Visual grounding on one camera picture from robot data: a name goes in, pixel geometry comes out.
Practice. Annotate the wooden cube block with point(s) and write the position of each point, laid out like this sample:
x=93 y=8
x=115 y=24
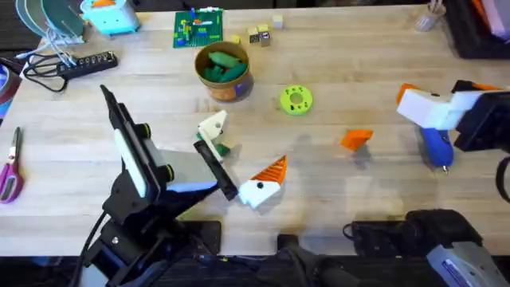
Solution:
x=235 y=39
x=253 y=35
x=277 y=21
x=264 y=36

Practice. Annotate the green vegetable toy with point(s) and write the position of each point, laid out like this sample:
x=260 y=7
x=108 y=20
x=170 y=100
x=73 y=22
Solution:
x=223 y=150

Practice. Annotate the blue electric screwdriver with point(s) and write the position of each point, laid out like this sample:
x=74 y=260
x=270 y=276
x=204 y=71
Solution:
x=438 y=147

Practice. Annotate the clear plastic cup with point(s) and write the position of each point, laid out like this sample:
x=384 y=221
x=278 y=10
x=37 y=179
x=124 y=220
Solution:
x=429 y=18

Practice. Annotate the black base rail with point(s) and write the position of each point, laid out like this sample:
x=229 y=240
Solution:
x=255 y=271

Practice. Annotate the green disc with holes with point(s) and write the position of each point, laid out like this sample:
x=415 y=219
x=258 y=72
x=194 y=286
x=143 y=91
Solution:
x=304 y=104

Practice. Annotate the green board with blocks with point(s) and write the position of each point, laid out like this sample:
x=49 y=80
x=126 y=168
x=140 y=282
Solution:
x=197 y=28

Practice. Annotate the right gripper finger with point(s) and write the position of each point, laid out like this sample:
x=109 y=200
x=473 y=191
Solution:
x=468 y=97
x=426 y=107

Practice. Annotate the black power strip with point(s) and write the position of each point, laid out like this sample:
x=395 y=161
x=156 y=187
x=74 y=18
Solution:
x=87 y=64

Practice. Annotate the tape roll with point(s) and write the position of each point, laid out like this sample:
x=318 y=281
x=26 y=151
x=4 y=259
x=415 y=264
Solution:
x=7 y=91

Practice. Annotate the black storage box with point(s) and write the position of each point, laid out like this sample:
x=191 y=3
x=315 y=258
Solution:
x=478 y=28

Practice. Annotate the orange ribbed wedge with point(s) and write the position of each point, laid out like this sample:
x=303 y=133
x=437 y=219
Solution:
x=355 y=139

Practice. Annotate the teal toy box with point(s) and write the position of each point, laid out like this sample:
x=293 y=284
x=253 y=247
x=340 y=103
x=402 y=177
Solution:
x=111 y=18

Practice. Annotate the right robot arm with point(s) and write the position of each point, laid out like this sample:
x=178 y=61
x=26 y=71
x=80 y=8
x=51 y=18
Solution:
x=450 y=247

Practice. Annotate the tub with green toys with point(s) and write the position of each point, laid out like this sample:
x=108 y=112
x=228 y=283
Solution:
x=225 y=69

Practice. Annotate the grey green round discs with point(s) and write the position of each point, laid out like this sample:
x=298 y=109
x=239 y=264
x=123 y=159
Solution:
x=60 y=16

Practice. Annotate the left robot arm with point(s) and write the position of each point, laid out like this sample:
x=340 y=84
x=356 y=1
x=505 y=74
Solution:
x=135 y=239

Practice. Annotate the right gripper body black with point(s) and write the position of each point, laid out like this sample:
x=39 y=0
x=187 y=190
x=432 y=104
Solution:
x=486 y=119

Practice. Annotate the left gripper body grey black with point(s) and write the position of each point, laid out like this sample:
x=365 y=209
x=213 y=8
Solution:
x=187 y=169

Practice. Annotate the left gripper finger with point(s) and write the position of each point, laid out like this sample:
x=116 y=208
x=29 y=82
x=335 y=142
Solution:
x=261 y=187
x=213 y=125

